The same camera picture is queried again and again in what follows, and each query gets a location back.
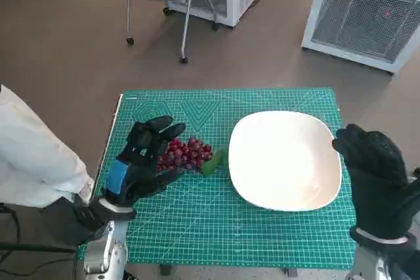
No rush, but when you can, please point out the white cabinet with mesh panel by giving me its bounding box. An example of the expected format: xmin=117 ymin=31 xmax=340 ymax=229
xmin=301 ymin=0 xmax=420 ymax=76

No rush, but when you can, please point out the red toy grape bunch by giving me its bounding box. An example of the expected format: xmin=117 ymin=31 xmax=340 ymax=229
xmin=156 ymin=137 xmax=227 ymax=176

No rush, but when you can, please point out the green cutting mat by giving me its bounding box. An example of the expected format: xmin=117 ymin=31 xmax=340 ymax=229
xmin=75 ymin=88 xmax=358 ymax=266

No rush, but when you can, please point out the thick black floor cable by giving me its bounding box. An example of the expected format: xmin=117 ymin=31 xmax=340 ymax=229
xmin=0 ymin=203 xmax=78 ymax=255

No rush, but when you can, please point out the person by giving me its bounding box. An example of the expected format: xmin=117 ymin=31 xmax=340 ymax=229
xmin=0 ymin=83 xmax=96 ymax=209

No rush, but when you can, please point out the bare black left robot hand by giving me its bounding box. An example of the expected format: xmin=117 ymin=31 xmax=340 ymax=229
xmin=98 ymin=115 xmax=187 ymax=218

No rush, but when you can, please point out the white square plate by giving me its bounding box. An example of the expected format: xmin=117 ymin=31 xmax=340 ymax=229
xmin=228 ymin=111 xmax=343 ymax=212

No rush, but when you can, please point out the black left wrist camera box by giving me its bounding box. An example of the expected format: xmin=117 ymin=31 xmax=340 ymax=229
xmin=44 ymin=194 xmax=111 ymax=248

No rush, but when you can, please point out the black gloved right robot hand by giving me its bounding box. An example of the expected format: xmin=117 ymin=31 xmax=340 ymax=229
xmin=331 ymin=123 xmax=420 ymax=241

